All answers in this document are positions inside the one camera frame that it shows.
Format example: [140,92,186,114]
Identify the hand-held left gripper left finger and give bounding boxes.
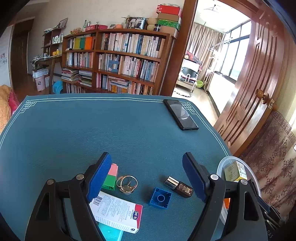
[25,152,112,241]

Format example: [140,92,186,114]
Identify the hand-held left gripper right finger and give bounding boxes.
[182,152,266,241]

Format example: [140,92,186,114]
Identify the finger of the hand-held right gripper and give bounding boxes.
[248,180,284,232]

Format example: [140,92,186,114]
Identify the pink and green building block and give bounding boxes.
[101,163,119,191]

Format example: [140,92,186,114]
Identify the brown cosmetic bottle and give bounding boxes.
[164,176,194,198]

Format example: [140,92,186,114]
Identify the key ring with keys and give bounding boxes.
[116,175,139,194]

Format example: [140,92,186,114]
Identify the clear plastic bowl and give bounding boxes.
[216,156,262,230]

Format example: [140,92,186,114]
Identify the white medicine box red label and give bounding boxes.
[89,191,143,234]

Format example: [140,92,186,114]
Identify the blue building block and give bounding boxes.
[148,187,173,210]

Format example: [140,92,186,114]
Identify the yellow carton box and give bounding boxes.
[223,161,248,183]

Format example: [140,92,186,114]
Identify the teal plastic case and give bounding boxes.
[97,222,124,241]

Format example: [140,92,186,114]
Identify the teal cloth-covered desktop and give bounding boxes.
[0,93,233,241]

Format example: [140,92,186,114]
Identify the patterned brown curtain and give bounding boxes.
[240,111,296,209]

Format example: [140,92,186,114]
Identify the black smartphone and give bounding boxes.
[163,99,199,131]

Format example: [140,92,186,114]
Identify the black seat chair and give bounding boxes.
[179,66,200,93]

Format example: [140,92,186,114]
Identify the pink waste bin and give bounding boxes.
[35,77,46,91]

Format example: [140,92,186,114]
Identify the carved wooden room door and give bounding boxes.
[213,14,279,156]

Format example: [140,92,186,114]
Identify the white drying rack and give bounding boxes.
[206,38,232,93]

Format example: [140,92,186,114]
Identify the bed with plaid blanket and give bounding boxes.
[0,85,21,132]

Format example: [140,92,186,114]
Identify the wooden bookshelf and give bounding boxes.
[61,29,174,95]

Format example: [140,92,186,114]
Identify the wooden side desk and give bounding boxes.
[32,55,62,94]

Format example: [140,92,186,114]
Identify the balcony window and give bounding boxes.
[220,20,251,81]

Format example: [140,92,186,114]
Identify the beige balcony curtain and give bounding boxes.
[186,23,223,70]

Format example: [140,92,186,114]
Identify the rows of books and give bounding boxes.
[66,33,166,95]

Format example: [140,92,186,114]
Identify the small wooden shelf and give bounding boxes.
[42,28,63,56]

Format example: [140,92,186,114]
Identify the dark wooden door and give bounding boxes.
[10,19,35,93]

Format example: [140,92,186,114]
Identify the brown cardboard box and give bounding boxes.
[159,25,179,39]
[158,13,181,22]

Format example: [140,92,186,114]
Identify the flat red box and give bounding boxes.
[85,25,108,32]

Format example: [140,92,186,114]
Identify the white sliding wardrobe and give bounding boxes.
[0,27,12,86]

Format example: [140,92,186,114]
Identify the green printed box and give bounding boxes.
[157,20,181,30]

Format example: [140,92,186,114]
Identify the woven basket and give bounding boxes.
[147,17,158,30]

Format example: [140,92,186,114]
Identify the red shoe box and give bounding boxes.
[157,5,182,15]

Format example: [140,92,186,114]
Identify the film strip photo frame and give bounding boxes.
[126,17,147,30]

